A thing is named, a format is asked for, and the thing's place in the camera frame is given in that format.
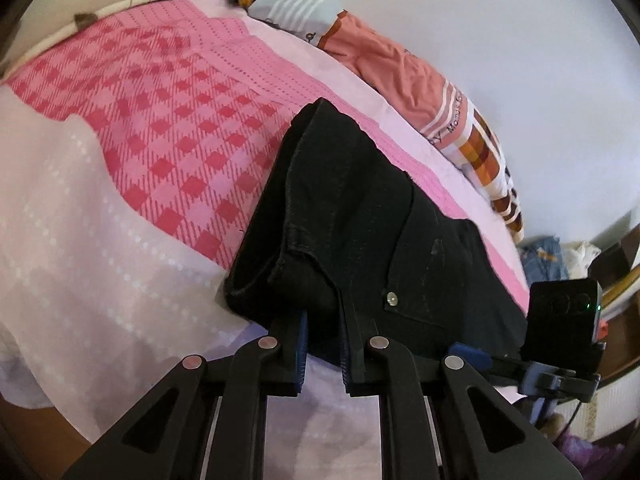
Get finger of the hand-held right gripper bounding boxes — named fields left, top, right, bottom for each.
left=447, top=342, right=531, bottom=380

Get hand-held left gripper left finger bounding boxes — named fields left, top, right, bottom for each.
left=62, top=309, right=308, bottom=480

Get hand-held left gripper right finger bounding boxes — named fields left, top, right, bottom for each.
left=339, top=290, right=583, bottom=480

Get black pants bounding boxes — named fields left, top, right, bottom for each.
left=223, top=97, right=531, bottom=386

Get blue jeans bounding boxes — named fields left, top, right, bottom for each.
left=520, top=237, right=570, bottom=283

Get white cloth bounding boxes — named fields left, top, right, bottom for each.
left=564, top=241, right=602, bottom=281

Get wooden shelf unit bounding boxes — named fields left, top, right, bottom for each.
left=590, top=225, right=640, bottom=386

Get purple cloth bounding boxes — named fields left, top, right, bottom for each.
left=542, top=412, right=636, bottom=478

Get pink checked bedsheet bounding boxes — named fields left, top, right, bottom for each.
left=0, top=0, right=533, bottom=441

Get orange printed quilt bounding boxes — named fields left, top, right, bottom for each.
left=232, top=0, right=526, bottom=243

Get wooden bed frame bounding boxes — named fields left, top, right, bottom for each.
left=0, top=389, right=92, bottom=480

